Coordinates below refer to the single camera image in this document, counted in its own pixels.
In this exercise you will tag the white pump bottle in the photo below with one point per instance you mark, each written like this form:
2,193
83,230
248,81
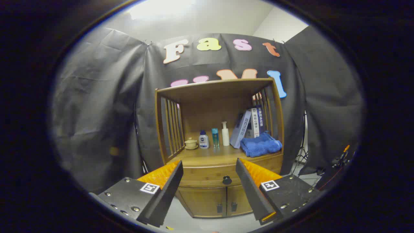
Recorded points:
225,135

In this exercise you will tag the wooden countertop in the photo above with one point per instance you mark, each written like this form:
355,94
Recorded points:
210,155

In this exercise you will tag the wooden cabinet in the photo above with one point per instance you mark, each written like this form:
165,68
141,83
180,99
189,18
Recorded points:
210,113

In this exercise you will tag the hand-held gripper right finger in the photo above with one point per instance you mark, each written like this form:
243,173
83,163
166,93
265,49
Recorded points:
250,191

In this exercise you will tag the black clamp orange tip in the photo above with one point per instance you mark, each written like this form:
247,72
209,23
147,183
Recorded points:
343,158

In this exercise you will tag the clear blue bottle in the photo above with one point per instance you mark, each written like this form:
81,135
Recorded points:
215,137

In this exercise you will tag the white spine book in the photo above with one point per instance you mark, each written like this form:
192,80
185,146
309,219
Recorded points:
255,123

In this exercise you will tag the white lotion bottle blue cap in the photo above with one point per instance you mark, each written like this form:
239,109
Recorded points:
203,140

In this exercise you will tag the black drawer knob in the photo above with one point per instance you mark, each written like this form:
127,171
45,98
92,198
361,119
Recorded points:
227,180

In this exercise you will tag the black backdrop cloth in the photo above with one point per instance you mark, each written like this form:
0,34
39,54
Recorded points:
97,97

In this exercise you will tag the light stand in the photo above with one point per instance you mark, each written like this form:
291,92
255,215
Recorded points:
302,152

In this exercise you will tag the wooden drawer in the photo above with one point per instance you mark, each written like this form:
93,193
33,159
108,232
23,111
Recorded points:
207,174

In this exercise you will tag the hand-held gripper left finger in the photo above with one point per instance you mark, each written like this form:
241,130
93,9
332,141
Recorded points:
168,191

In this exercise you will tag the light purple book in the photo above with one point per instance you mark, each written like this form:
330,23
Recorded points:
242,129

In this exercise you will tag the dark blue book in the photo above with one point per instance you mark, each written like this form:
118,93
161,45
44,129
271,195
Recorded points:
260,119

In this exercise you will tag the blue folded towel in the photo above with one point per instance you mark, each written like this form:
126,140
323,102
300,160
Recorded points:
260,144

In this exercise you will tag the cream lidded teacup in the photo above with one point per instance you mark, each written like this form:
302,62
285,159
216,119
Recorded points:
190,143

